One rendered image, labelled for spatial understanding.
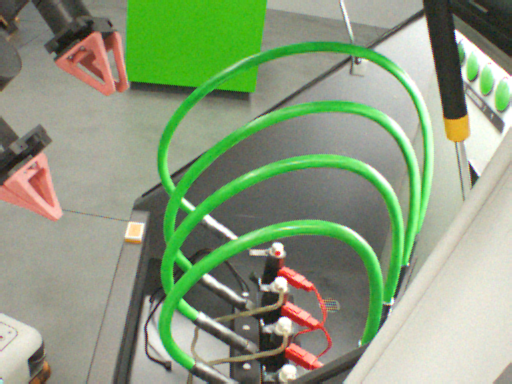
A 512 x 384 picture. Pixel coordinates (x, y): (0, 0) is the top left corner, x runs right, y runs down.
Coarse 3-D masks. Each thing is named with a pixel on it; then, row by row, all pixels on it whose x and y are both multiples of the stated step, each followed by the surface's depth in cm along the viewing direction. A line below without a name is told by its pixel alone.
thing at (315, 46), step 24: (288, 48) 70; (312, 48) 70; (336, 48) 70; (360, 48) 70; (240, 72) 72; (192, 96) 73; (168, 144) 77; (432, 144) 77; (432, 168) 79; (168, 192) 80
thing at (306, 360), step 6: (288, 348) 73; (294, 348) 73; (300, 348) 73; (288, 354) 73; (294, 354) 72; (300, 354) 72; (306, 354) 72; (294, 360) 72; (300, 360) 72; (306, 360) 71; (312, 360) 72; (306, 366) 72; (312, 366) 71; (318, 366) 71
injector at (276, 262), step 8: (272, 256) 85; (280, 256) 86; (272, 264) 86; (280, 264) 86; (264, 272) 88; (272, 272) 87; (256, 280) 88; (264, 280) 88; (272, 280) 87; (264, 296) 90; (264, 304) 91
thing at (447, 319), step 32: (480, 192) 39; (480, 224) 37; (448, 256) 41; (480, 256) 36; (416, 288) 43; (448, 288) 39; (480, 288) 35; (416, 320) 42; (448, 320) 38; (480, 320) 34; (384, 352) 46; (416, 352) 40; (448, 352) 36; (480, 352) 33
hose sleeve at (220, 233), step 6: (204, 222) 82; (210, 222) 83; (216, 222) 83; (210, 228) 83; (216, 228) 83; (222, 228) 84; (216, 234) 84; (222, 234) 84; (228, 234) 84; (234, 234) 85; (222, 240) 85; (228, 240) 84
